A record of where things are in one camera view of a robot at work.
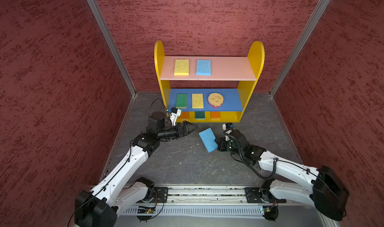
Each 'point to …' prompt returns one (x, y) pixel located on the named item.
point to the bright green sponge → (181, 100)
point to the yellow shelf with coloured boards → (208, 89)
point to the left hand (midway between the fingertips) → (193, 132)
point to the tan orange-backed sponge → (185, 115)
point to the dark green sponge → (200, 115)
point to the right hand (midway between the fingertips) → (214, 143)
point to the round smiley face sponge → (215, 99)
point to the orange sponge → (215, 115)
